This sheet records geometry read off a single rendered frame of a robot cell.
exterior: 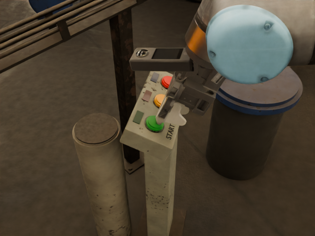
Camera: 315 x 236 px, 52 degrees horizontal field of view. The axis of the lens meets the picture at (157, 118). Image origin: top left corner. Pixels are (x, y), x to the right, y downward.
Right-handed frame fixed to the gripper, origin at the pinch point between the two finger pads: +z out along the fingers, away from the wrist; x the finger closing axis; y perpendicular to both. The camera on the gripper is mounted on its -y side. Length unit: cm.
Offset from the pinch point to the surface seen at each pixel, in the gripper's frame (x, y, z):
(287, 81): 48, 38, 6
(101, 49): 118, -39, 80
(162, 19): 167, -13, 71
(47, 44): 14.9, -32.0, 6.5
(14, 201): 5, -33, 78
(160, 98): 7.4, -0.7, 1.1
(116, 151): 1.3, -5.2, 18.4
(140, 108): 2.8, -4.1, 2.2
